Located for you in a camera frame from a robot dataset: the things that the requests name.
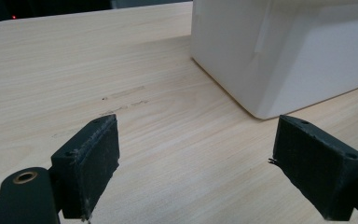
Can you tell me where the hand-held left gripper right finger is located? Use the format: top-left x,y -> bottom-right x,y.
268,114 -> 358,222

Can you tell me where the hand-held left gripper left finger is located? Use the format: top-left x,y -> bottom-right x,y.
50,113 -> 121,222

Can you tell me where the white storage box black handle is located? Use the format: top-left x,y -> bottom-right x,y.
189,0 -> 358,121

